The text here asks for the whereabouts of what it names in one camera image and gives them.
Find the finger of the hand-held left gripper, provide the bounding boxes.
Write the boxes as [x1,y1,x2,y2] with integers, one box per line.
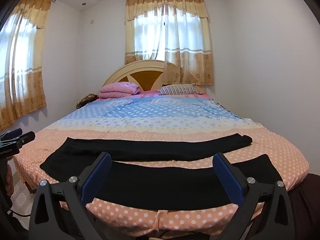
[0,128,23,141]
[14,131,36,147]

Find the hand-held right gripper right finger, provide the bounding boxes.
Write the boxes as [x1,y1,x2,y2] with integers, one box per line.
[212,152,296,240]

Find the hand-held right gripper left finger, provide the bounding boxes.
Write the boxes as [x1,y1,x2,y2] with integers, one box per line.
[29,152,112,240]

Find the black pants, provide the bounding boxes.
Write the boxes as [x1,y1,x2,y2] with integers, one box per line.
[39,134,283,210]

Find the person's left hand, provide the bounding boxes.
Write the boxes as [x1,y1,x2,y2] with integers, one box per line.
[5,165,14,193]

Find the beige floral window curtain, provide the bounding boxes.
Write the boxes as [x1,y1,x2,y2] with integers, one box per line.
[0,0,52,131]
[124,0,215,86]

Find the polka dot bed sheet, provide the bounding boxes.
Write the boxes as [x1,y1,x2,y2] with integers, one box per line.
[12,92,310,238]

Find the pink folded blanket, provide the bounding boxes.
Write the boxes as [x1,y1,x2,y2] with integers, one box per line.
[98,82,140,99]

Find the striped pillow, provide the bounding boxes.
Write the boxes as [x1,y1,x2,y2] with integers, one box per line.
[158,84,204,96]

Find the cream wooden headboard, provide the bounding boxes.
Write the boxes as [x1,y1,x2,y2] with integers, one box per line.
[102,60,208,94]

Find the black cable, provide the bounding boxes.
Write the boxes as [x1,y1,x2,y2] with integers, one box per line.
[9,208,32,217]

